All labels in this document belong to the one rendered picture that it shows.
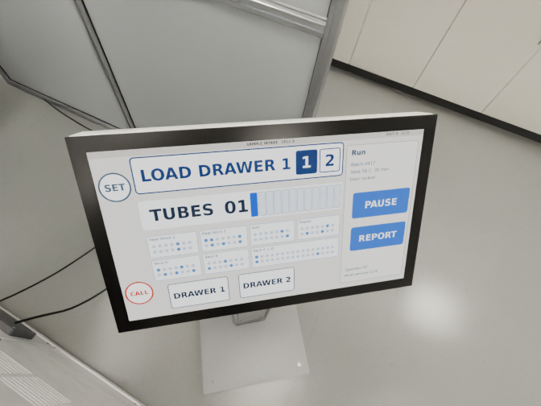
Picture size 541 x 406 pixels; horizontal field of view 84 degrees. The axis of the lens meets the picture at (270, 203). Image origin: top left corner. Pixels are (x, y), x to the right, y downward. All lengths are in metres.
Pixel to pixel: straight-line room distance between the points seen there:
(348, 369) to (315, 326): 0.23
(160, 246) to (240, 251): 0.12
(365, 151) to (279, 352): 1.15
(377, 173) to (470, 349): 1.45
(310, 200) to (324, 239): 0.07
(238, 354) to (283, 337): 0.21
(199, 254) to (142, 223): 0.09
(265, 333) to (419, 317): 0.77
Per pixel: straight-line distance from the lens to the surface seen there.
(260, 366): 1.47
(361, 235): 0.53
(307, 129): 0.44
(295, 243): 0.49
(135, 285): 0.52
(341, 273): 0.55
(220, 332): 1.48
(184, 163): 0.43
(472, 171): 2.42
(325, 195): 0.47
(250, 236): 0.47
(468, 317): 1.90
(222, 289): 0.52
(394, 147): 0.51
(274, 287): 0.53
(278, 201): 0.46
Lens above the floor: 1.50
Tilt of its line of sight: 60 degrees down
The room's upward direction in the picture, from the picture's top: 10 degrees clockwise
